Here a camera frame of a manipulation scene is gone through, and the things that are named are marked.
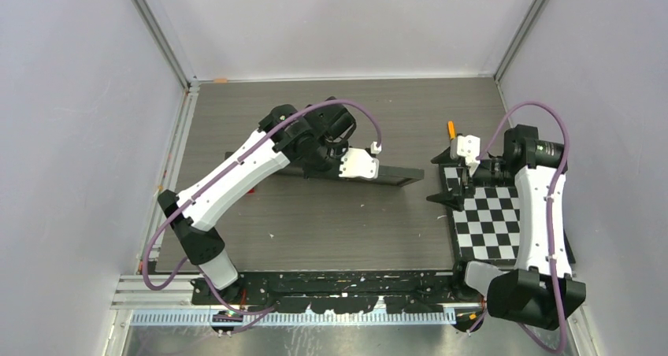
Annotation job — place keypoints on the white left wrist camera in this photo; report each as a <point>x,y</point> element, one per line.
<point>357,163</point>

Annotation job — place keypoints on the black white checkerboard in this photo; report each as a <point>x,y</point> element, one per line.
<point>488,227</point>

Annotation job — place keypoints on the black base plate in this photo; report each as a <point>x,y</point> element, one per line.
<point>340,292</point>

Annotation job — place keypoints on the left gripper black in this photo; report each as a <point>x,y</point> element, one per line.
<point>341,149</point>

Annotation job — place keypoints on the black picture frame with photo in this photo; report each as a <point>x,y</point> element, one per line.
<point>388,175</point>

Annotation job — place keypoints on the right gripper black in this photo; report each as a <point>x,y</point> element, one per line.
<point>452,198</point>

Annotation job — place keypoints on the orange handled screwdriver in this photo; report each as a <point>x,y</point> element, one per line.
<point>451,130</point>

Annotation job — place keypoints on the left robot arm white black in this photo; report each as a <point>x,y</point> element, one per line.
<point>283,136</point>

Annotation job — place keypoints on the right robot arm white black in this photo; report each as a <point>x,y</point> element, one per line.
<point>540,287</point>

